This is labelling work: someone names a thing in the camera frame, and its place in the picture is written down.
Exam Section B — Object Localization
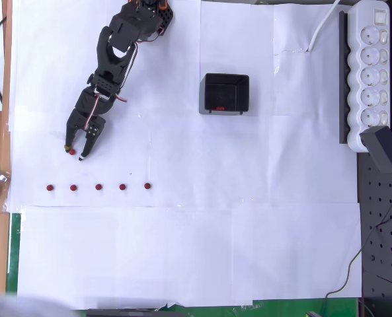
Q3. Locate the black open box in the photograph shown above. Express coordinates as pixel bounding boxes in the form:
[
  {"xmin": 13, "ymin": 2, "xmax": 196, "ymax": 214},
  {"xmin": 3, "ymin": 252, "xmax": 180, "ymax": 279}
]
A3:
[{"xmin": 198, "ymin": 73, "xmax": 251, "ymax": 116}]

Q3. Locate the green cutting mat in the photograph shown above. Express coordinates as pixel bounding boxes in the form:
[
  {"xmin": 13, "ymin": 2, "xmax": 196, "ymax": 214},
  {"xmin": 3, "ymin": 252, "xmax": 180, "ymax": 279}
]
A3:
[{"xmin": 6, "ymin": 213, "xmax": 360, "ymax": 317}]

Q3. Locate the white paper table cover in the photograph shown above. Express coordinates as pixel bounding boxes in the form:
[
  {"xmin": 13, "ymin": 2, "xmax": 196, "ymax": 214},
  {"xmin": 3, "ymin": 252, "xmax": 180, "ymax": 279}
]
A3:
[{"xmin": 6, "ymin": 0, "xmax": 364, "ymax": 310}]

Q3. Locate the grey rounded object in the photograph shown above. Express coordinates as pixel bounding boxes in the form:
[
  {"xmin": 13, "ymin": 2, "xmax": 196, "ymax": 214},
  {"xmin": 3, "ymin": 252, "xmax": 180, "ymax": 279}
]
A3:
[{"xmin": 0, "ymin": 282, "xmax": 74, "ymax": 317}]

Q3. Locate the white power strip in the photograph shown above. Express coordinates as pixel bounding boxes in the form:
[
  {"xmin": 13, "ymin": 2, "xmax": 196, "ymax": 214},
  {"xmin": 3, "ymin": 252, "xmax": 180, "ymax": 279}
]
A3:
[{"xmin": 346, "ymin": 0, "xmax": 391, "ymax": 153}]

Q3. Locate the black power adapter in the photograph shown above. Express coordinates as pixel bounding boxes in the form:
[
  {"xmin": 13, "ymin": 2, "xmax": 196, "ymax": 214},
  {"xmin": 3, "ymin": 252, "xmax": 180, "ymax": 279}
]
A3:
[{"xmin": 360, "ymin": 125, "xmax": 392, "ymax": 175}]

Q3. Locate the black pegboard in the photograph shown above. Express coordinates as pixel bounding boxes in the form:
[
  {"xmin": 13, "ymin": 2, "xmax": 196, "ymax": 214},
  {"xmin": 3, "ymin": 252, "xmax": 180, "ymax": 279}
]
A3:
[{"xmin": 356, "ymin": 0, "xmax": 392, "ymax": 317}]

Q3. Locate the white power cable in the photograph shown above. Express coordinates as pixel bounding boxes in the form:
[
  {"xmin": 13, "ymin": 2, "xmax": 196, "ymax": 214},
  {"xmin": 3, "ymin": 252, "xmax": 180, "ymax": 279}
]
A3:
[{"xmin": 307, "ymin": 0, "xmax": 342, "ymax": 53}]

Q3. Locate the thin black adapter cable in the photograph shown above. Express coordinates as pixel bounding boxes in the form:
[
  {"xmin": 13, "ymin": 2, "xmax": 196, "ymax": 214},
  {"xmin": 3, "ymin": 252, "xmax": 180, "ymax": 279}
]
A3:
[{"xmin": 321, "ymin": 172, "xmax": 392, "ymax": 317}]

